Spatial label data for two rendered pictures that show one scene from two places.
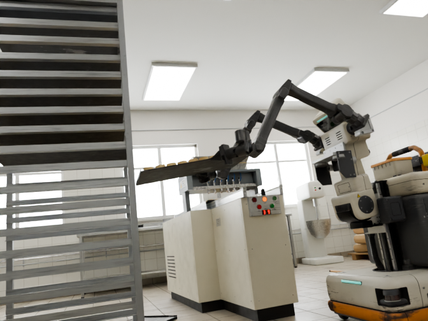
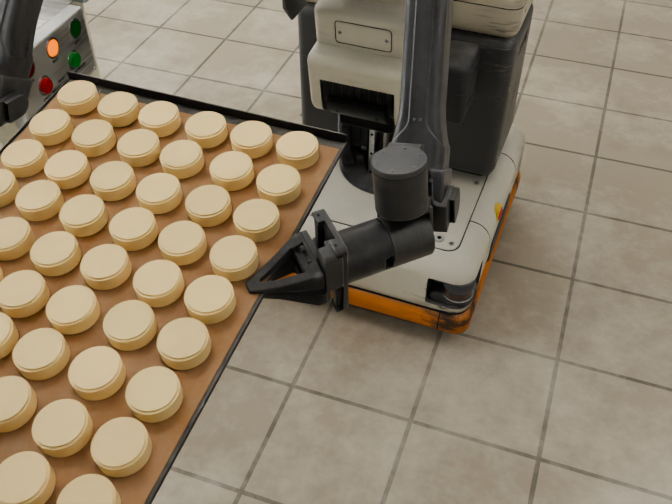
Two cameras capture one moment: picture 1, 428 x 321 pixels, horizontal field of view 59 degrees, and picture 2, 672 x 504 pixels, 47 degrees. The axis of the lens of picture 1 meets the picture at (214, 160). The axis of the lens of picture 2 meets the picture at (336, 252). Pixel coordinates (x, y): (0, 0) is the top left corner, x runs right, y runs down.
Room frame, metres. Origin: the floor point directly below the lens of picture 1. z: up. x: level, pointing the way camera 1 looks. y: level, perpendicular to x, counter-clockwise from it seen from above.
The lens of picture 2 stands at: (1.47, 0.39, 1.54)
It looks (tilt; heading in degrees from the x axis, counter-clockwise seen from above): 44 degrees down; 307
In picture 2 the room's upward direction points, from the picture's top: straight up
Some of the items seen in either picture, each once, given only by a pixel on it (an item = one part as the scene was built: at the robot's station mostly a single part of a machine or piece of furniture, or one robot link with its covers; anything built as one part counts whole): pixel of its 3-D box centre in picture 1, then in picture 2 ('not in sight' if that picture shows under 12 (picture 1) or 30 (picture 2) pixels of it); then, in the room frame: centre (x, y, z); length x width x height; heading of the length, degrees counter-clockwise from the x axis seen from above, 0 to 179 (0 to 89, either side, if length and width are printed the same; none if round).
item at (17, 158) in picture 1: (65, 158); not in sight; (1.85, 0.74, 1.05); 0.60 x 0.40 x 0.01; 106
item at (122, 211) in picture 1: (71, 215); not in sight; (2.04, 0.80, 0.78); 0.64 x 0.03 x 0.03; 106
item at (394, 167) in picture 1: (392, 170); not in sight; (2.39, -1.12, 0.87); 0.23 x 0.15 x 0.11; 16
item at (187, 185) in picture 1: (220, 191); not in sight; (3.53, -0.03, 1.01); 0.72 x 0.33 x 0.34; 110
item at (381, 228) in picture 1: (369, 213); (401, 89); (2.25, -0.87, 0.62); 0.28 x 0.27 x 0.25; 16
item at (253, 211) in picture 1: (264, 205); (50, 66); (2.71, -0.32, 0.77); 0.24 x 0.04 x 0.14; 110
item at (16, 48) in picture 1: (60, 45); not in sight; (1.85, 0.75, 1.68); 0.60 x 0.40 x 0.02; 106
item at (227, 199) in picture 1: (204, 208); not in sight; (3.59, 0.14, 0.87); 2.01 x 0.03 x 0.07; 20
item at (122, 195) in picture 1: (71, 199); not in sight; (2.04, 0.80, 0.87); 0.64 x 0.03 x 0.03; 106
